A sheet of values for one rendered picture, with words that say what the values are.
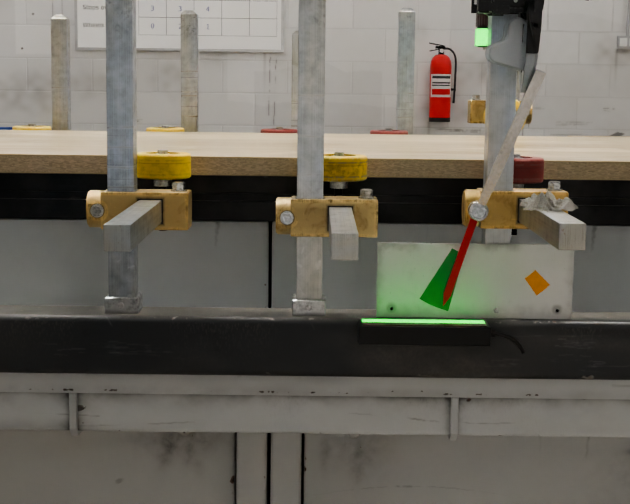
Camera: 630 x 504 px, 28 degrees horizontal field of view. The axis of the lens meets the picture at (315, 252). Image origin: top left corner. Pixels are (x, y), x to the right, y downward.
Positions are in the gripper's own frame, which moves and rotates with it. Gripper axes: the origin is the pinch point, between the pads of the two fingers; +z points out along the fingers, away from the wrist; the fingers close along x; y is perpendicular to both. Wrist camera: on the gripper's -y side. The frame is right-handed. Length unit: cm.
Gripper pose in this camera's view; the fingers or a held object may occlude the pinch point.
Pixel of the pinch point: (529, 82)
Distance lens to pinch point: 161.5
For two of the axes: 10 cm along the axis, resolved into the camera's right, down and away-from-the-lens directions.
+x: 0.0, 1.5, -9.9
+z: -0.1, 9.9, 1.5
